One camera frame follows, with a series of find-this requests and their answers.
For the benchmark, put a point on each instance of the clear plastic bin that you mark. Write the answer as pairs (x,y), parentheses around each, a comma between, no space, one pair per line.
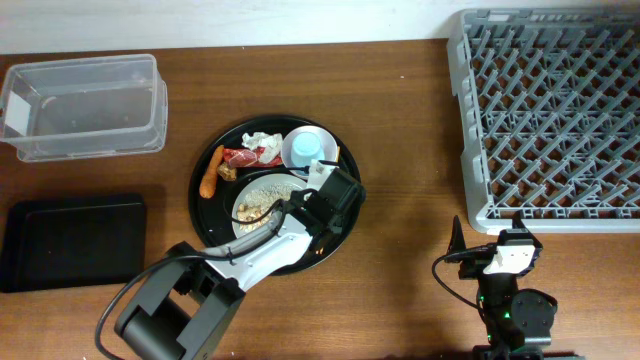
(84,108)

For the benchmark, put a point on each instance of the red snack wrapper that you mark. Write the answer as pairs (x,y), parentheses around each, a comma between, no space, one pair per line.
(246,158)

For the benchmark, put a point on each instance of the white tissue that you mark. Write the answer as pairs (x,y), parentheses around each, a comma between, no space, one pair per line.
(270,144)

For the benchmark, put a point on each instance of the grey dishwasher rack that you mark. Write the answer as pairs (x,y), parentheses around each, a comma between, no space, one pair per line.
(549,102)

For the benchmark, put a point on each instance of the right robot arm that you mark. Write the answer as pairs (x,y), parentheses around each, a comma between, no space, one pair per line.
(518,321)

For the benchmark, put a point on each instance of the rice and food leftovers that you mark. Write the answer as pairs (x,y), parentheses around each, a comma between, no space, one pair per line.
(252,204)

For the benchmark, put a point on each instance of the orange carrot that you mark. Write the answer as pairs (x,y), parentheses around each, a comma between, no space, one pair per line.
(209,180)

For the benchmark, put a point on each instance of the round black serving tray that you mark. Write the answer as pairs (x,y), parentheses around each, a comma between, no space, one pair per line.
(209,217)

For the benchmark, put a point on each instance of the light blue cup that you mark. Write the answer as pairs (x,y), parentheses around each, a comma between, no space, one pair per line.
(306,147)

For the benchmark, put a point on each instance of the black rectangular tray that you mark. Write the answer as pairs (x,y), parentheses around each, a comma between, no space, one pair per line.
(73,242)

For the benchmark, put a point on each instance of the brown food scrap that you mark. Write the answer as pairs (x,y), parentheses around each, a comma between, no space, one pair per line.
(226,172)

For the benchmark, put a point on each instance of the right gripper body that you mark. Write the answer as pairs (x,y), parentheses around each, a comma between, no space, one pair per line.
(474,269)

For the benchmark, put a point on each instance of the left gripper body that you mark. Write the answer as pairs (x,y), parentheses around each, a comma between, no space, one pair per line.
(339,225)

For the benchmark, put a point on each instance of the pale green plate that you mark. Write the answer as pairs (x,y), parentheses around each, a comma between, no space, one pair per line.
(252,181)

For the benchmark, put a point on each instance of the white bowl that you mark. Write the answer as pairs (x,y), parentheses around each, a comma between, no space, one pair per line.
(328,141)

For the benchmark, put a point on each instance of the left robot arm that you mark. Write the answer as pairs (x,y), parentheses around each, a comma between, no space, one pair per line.
(185,302)

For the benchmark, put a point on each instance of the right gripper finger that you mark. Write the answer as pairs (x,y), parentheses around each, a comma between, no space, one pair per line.
(457,243)
(517,222)

